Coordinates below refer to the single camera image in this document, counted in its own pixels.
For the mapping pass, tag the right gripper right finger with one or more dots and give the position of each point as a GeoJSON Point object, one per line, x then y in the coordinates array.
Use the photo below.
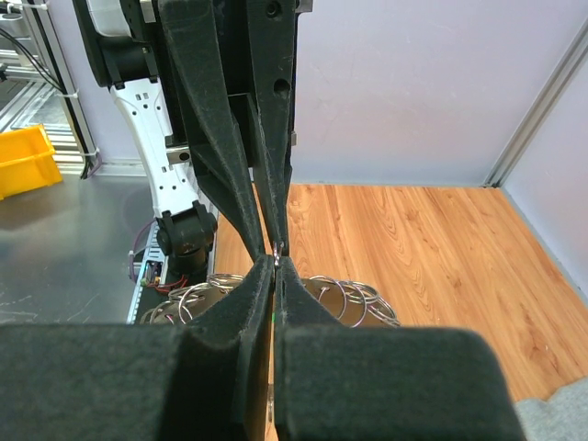
{"type": "Point", "coordinates": [410, 383]}

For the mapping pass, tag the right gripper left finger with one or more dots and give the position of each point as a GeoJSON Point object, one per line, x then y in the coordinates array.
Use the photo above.
{"type": "Point", "coordinates": [205, 380]}

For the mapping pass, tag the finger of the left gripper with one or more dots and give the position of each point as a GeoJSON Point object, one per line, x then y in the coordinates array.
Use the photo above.
{"type": "Point", "coordinates": [191, 37]}
{"type": "Point", "coordinates": [271, 29]}

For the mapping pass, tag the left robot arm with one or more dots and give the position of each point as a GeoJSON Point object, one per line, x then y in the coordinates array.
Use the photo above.
{"type": "Point", "coordinates": [127, 52]}

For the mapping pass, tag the yellow plastic bin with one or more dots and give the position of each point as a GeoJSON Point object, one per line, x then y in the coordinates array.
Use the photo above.
{"type": "Point", "coordinates": [27, 161]}

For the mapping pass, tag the grey cloth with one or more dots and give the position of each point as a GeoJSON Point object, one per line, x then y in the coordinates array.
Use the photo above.
{"type": "Point", "coordinates": [563, 416]}

